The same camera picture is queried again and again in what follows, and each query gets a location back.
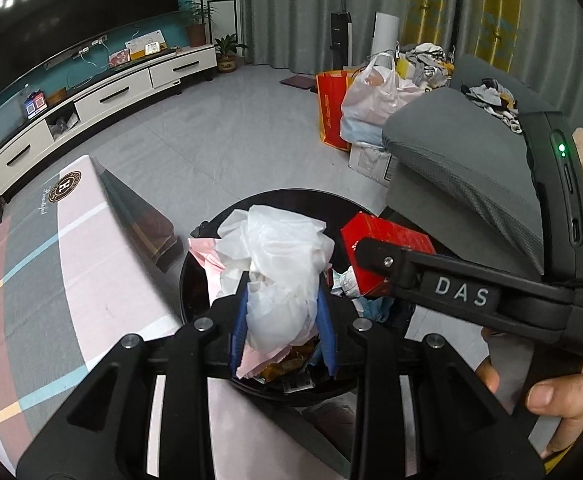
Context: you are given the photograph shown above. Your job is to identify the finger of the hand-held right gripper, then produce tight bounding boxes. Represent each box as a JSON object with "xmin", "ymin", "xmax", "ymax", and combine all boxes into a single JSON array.
[{"xmin": 355, "ymin": 237, "xmax": 425, "ymax": 306}]

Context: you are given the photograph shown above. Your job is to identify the tall potted plant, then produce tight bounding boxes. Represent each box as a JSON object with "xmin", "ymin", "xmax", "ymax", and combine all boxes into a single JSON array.
[{"xmin": 178, "ymin": 1, "xmax": 218, "ymax": 48}]

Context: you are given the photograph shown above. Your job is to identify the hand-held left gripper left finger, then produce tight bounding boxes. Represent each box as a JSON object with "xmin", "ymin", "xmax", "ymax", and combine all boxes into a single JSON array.
[{"xmin": 16, "ymin": 272, "xmax": 250, "ymax": 480}]

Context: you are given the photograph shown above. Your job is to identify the dark brown floor mat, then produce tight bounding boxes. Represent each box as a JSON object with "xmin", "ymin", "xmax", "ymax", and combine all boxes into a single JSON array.
[{"xmin": 280, "ymin": 74, "xmax": 319, "ymax": 92}]

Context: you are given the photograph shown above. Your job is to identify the red cardboard box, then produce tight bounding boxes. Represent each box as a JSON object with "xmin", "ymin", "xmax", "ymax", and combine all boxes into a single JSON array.
[{"xmin": 340, "ymin": 211, "xmax": 435, "ymax": 297}]

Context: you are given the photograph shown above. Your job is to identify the white power strip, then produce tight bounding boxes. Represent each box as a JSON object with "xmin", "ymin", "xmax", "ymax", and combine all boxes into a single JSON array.
[{"xmin": 46, "ymin": 35, "xmax": 110, "ymax": 68}]

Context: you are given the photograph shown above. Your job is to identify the large black television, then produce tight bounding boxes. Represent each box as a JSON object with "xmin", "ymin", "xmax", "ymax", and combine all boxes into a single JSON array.
[{"xmin": 0, "ymin": 0, "xmax": 180, "ymax": 103}]

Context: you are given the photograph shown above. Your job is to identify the red shopping bag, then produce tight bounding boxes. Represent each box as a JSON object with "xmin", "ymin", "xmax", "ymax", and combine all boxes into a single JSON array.
[{"xmin": 316, "ymin": 70, "xmax": 352, "ymax": 153}]

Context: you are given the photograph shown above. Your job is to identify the small potted plant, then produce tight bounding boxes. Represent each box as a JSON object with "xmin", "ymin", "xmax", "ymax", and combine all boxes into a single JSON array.
[{"xmin": 214, "ymin": 34, "xmax": 248, "ymax": 75}]

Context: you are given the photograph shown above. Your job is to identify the large white shopping bag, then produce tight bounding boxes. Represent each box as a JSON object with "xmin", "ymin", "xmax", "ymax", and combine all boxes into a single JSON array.
[{"xmin": 340, "ymin": 52, "xmax": 425, "ymax": 143}]

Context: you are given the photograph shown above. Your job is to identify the white cardboard box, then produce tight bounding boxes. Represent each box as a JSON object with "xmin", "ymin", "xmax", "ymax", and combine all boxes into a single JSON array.
[{"xmin": 347, "ymin": 140, "xmax": 395, "ymax": 187}]

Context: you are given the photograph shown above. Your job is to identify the white air purifier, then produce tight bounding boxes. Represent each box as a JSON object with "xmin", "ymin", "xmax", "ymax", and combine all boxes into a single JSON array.
[{"xmin": 374, "ymin": 11, "xmax": 401, "ymax": 56}]

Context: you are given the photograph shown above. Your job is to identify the white desk calendar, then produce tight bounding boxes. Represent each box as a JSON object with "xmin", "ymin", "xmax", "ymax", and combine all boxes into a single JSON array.
[{"xmin": 126, "ymin": 30, "xmax": 166, "ymax": 58}]

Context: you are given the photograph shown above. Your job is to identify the yellow chip bag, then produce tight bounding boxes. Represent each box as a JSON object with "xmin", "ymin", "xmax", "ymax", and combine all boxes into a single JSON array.
[{"xmin": 259, "ymin": 337, "xmax": 322, "ymax": 386}]

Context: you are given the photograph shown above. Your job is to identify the light blue cloth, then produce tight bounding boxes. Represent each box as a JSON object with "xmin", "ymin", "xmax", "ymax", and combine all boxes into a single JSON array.
[{"xmin": 354, "ymin": 296, "xmax": 397, "ymax": 323}]

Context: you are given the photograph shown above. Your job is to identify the upright vacuum cleaner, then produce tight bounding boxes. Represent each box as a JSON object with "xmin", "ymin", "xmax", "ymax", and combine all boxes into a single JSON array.
[{"xmin": 327, "ymin": 0, "xmax": 355, "ymax": 71}]

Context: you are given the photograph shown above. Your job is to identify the grey sofa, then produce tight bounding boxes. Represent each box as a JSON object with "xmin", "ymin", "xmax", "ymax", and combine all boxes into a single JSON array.
[{"xmin": 381, "ymin": 54, "xmax": 583, "ymax": 281}]

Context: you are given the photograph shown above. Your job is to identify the pink plastic bag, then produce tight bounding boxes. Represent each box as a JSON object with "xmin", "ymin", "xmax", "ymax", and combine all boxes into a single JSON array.
[{"xmin": 188, "ymin": 237, "xmax": 292, "ymax": 380}]

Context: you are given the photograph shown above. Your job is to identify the grey curtains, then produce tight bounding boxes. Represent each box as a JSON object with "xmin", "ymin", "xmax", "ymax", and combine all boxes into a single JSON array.
[{"xmin": 239, "ymin": 0, "xmax": 583, "ymax": 126}]

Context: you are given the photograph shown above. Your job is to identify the striped clothes pile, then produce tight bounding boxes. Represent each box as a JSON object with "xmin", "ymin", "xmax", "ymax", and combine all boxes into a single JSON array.
[{"xmin": 396, "ymin": 42, "xmax": 457, "ymax": 92}]

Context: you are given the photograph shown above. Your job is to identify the grey and yellow clothes heap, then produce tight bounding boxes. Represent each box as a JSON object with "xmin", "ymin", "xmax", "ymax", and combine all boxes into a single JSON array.
[{"xmin": 460, "ymin": 77, "xmax": 525, "ymax": 133}]

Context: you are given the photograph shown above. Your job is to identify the person's right hand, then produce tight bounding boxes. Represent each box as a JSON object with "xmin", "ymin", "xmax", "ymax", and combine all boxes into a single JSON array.
[{"xmin": 474, "ymin": 360, "xmax": 583, "ymax": 461}]

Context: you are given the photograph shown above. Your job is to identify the white printed packet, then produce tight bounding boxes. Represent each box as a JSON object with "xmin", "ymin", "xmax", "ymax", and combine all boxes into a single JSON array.
[{"xmin": 279, "ymin": 374, "xmax": 316, "ymax": 395}]

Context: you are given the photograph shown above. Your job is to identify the silver wrapper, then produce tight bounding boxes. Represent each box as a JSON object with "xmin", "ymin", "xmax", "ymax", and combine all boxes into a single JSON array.
[{"xmin": 332, "ymin": 267, "xmax": 367, "ymax": 297}]

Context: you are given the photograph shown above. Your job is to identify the yellow patterned curtain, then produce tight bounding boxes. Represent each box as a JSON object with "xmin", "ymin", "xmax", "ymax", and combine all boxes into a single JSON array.
[
  {"xmin": 474, "ymin": 0, "xmax": 526, "ymax": 68},
  {"xmin": 404, "ymin": 0, "xmax": 453, "ymax": 48}
]

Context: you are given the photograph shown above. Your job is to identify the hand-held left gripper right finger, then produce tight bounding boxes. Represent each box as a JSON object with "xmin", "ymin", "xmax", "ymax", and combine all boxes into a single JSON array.
[{"xmin": 316, "ymin": 282, "xmax": 545, "ymax": 480}]

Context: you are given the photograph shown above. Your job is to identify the white TV cabinet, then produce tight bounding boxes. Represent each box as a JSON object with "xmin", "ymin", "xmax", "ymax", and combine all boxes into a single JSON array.
[{"xmin": 0, "ymin": 45, "xmax": 218, "ymax": 196}]

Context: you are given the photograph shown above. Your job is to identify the small white plastic bag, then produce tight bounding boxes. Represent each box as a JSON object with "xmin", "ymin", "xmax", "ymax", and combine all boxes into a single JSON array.
[{"xmin": 216, "ymin": 204, "xmax": 336, "ymax": 356}]

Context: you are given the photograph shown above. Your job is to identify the black plastic bucket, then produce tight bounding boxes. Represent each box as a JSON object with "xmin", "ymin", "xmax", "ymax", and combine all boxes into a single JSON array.
[{"xmin": 179, "ymin": 188, "xmax": 412, "ymax": 403}]

